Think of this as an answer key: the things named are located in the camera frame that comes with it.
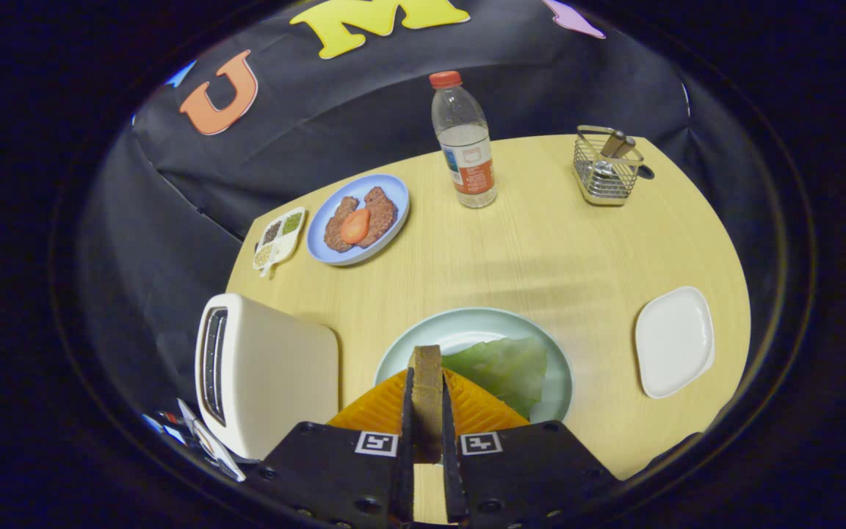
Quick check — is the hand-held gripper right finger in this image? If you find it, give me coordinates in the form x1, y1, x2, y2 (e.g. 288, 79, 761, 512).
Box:
441, 367, 621, 526

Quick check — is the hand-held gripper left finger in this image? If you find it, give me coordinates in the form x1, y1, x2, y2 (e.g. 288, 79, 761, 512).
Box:
258, 367, 415, 529

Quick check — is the brown bread slice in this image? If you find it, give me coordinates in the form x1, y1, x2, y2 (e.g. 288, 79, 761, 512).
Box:
408, 345, 444, 465

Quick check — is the green lettuce leaf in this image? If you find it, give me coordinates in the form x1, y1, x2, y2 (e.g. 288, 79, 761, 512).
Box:
441, 337, 549, 420

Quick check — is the pale green round plate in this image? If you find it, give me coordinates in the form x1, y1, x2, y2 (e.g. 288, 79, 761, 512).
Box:
374, 306, 574, 425

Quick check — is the white toaster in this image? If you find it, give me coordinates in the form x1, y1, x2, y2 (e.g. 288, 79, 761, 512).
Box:
195, 293, 340, 461

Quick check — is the brown meat patty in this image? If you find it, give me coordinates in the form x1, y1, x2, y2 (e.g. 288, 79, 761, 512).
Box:
361, 186, 399, 248
323, 195, 360, 253

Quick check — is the red tomato slice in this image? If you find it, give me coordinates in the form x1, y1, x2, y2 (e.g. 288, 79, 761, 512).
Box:
339, 207, 372, 245

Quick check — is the white square plate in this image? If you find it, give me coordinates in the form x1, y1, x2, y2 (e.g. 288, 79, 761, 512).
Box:
634, 286, 716, 400

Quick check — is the white divided seasoning dish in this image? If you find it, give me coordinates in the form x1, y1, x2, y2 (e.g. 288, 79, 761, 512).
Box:
251, 206, 307, 278

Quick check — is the blue plate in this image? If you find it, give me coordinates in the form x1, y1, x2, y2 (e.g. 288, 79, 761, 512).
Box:
306, 173, 411, 267

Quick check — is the clear red-capped water bottle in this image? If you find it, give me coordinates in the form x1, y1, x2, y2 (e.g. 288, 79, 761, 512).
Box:
429, 71, 498, 209

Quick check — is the black backdrop cloth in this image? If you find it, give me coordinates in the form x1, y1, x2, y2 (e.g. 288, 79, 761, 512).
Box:
78, 0, 791, 471

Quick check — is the metal wire utensil holder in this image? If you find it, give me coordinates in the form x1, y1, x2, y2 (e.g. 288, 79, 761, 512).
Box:
572, 125, 645, 206

